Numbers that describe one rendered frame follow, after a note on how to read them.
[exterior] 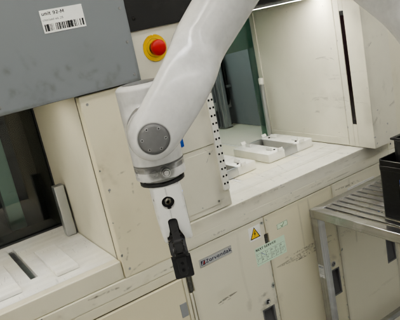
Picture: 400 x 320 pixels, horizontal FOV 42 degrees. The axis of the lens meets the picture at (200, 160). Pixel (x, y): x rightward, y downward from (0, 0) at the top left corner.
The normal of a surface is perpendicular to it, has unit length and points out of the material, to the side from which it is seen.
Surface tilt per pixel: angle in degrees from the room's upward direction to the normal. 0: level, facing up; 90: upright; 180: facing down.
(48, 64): 90
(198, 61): 58
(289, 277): 90
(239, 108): 90
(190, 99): 88
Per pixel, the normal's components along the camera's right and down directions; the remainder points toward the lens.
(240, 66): -0.82, 0.30
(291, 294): 0.54, 0.12
